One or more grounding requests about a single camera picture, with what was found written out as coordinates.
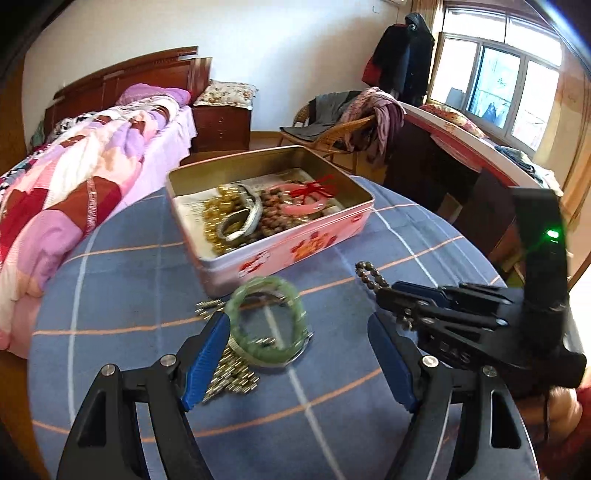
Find wide silver bangle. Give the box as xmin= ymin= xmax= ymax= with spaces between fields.
xmin=217 ymin=184 xmax=264 ymax=241

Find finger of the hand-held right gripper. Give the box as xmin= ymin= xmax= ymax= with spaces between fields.
xmin=376 ymin=292 xmax=506 ymax=334
xmin=392 ymin=280 xmax=514 ymax=309

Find yellow curtain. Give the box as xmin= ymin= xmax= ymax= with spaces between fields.
xmin=416 ymin=0 xmax=445 ymax=93

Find pile of folded clothes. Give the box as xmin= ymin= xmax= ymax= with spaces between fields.
xmin=494 ymin=145 xmax=561 ymax=195

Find dark wooden desk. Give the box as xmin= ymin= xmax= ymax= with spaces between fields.
xmin=383 ymin=102 xmax=566 ymax=278

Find white printed paper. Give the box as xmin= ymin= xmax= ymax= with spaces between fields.
xmin=177 ymin=190 xmax=218 ymax=210

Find window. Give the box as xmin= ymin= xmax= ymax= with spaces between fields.
xmin=427 ymin=0 xmax=566 ymax=153

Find floral cushion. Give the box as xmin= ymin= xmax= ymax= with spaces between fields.
xmin=193 ymin=79 xmax=258 ymax=110

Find floral pillow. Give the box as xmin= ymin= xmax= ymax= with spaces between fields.
xmin=418 ymin=104 xmax=488 ymax=139

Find white and red desk cloth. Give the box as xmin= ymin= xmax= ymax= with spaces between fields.
xmin=399 ymin=102 xmax=564 ymax=199

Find brown wooden bead bracelet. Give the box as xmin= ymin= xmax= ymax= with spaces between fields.
xmin=257 ymin=185 xmax=301 ymax=238

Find wooden nightstand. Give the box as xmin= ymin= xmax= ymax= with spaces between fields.
xmin=190 ymin=104 xmax=252 ymax=154

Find pink bangle with red ribbon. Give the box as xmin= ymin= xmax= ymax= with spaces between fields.
xmin=270 ymin=174 xmax=345 ymax=217

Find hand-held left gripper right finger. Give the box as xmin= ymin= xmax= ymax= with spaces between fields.
xmin=367 ymin=315 xmax=529 ymax=480

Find hanging black coats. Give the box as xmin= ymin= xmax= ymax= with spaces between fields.
xmin=365 ymin=12 xmax=435 ymax=107

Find gold round bead bracelet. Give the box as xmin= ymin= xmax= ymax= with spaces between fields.
xmin=201 ymin=184 xmax=245 ymax=256

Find gold tube bead bracelet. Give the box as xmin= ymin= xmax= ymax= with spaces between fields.
xmin=195 ymin=300 xmax=278 ymax=402

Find wooden bed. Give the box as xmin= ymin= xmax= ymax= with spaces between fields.
xmin=0 ymin=45 xmax=213 ymax=358

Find dark grey garment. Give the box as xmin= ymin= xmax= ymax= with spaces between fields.
xmin=295 ymin=91 xmax=365 ymax=139

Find wicker chair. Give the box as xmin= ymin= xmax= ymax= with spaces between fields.
xmin=279 ymin=102 xmax=377 ymax=174

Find thin silver bangle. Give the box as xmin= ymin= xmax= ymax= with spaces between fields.
xmin=228 ymin=286 xmax=315 ymax=368

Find purple pillow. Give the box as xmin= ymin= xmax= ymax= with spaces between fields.
xmin=115 ymin=83 xmax=191 ymax=108

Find black and white print pillow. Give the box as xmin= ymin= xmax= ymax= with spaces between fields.
xmin=44 ymin=113 xmax=100 ymax=144

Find pink patchwork quilt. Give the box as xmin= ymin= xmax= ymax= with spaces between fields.
xmin=0 ymin=99 xmax=185 ymax=358

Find wooden wardrobe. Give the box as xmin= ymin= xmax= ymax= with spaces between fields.
xmin=0 ymin=69 xmax=29 ymax=178

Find person's right hand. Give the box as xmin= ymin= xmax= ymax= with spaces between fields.
xmin=526 ymin=387 xmax=583 ymax=446

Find pink and purple garments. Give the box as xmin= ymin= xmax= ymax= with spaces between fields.
xmin=344 ymin=87 xmax=406 ymax=164

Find grey bead bracelet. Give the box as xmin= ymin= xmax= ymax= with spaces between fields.
xmin=355 ymin=261 xmax=416 ymax=330

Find pink tin box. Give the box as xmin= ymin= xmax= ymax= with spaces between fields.
xmin=165 ymin=145 xmax=376 ymax=297

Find green jade bangle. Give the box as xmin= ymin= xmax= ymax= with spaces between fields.
xmin=225 ymin=276 xmax=308 ymax=363

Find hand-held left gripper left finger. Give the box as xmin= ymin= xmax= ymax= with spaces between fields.
xmin=56 ymin=313 xmax=232 ymax=480

